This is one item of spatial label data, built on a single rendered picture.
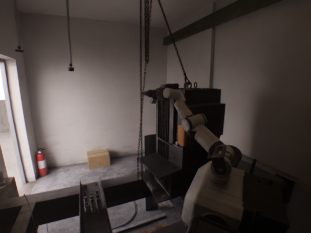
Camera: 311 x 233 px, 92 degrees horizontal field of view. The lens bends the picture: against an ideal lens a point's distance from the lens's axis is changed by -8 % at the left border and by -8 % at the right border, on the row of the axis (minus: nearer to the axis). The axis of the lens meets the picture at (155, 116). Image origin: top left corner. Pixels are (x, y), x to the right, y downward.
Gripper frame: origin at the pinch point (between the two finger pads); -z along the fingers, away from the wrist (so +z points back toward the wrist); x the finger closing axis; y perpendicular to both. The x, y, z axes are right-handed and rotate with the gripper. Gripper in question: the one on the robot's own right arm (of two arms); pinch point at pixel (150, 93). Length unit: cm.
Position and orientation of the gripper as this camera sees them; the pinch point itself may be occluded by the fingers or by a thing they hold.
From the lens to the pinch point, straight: 125.9
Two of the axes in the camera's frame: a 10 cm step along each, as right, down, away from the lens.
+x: 7.4, -1.1, 6.6
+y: 0.0, -9.9, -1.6
